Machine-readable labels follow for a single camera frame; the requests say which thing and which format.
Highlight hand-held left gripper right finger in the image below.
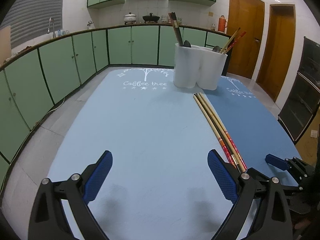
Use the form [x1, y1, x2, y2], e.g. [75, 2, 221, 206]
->
[207, 149, 293, 240]

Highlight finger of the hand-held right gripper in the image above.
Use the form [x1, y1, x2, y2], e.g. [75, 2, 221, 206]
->
[265, 154, 310, 184]

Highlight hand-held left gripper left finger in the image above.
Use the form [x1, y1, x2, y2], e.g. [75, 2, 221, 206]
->
[28, 150, 113, 240]

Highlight bamboo chopstick red end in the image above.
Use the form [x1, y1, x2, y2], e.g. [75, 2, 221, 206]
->
[196, 93, 244, 173]
[193, 94, 238, 168]
[219, 27, 241, 54]
[223, 31, 247, 55]
[199, 93, 248, 171]

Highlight white two-compartment utensil holder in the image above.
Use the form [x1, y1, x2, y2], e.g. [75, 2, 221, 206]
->
[174, 43, 228, 90]

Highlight dark chopstick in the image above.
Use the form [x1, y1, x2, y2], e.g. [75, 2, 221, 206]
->
[171, 12, 184, 47]
[174, 12, 185, 47]
[168, 12, 183, 47]

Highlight cardboard box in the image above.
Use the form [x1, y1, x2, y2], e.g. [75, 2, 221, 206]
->
[295, 120, 320, 161]

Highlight dark blue printed mat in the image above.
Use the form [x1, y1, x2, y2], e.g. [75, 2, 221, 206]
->
[207, 76, 302, 189]

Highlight light blue printed mat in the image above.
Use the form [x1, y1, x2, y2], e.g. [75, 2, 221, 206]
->
[46, 67, 253, 240]

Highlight black glass-door cabinet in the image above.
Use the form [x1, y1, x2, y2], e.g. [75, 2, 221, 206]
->
[278, 36, 320, 144]

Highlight plain wooden door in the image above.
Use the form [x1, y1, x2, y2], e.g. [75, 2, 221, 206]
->
[256, 4, 296, 103]

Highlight green base cabinets with countertop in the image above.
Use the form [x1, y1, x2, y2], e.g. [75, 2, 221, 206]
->
[0, 24, 232, 188]

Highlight orange thermos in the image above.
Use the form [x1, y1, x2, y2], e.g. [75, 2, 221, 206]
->
[218, 15, 228, 32]

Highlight chrome sink faucet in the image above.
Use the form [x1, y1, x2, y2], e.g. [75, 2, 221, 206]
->
[47, 17, 56, 38]

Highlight white cooking pot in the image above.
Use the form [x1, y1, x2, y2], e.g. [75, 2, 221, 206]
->
[124, 12, 137, 25]

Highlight black wok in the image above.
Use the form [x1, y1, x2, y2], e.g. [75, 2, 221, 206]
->
[142, 13, 160, 23]

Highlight grey window blind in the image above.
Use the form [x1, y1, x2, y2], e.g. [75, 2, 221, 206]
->
[7, 0, 66, 49]

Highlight white floor cable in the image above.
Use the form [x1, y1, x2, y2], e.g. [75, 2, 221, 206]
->
[32, 97, 66, 128]

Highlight wooden door with handle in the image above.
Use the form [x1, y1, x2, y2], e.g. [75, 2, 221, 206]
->
[226, 0, 265, 80]

